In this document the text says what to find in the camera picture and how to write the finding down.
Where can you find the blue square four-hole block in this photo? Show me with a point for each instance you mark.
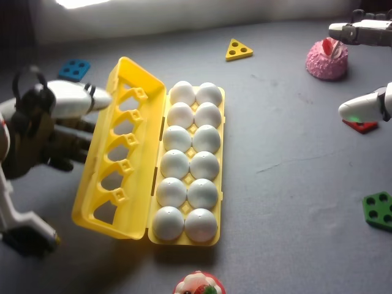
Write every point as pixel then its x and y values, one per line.
pixel 71 75

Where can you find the yellow egg carton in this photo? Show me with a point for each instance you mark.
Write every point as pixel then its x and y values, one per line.
pixel 134 208

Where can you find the yellow triangle three-hole block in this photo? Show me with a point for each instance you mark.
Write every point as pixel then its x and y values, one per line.
pixel 231 54

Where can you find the green pentagon five-hole block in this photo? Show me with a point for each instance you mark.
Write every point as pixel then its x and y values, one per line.
pixel 379 206

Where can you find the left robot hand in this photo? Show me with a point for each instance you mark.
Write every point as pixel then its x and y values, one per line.
pixel 67 98

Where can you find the white backdrop sheet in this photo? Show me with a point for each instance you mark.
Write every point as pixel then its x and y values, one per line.
pixel 183 15

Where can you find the grey table cloth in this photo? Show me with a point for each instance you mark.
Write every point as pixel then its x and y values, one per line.
pixel 291 199

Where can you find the pink toy cake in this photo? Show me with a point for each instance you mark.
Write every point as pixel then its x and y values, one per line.
pixel 318 62

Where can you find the white toy egg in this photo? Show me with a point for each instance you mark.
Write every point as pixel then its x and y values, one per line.
pixel 204 165
pixel 207 114
pixel 209 94
pixel 177 138
pixel 182 92
pixel 180 114
pixel 201 225
pixel 174 163
pixel 171 191
pixel 168 223
pixel 206 138
pixel 202 193

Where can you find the red strawberry toy cake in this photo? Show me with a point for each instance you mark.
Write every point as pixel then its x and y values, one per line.
pixel 199 286

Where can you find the red pentagon five-hole block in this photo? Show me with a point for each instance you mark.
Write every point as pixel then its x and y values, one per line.
pixel 361 127

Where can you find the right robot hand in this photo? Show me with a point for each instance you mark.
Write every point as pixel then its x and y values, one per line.
pixel 361 107

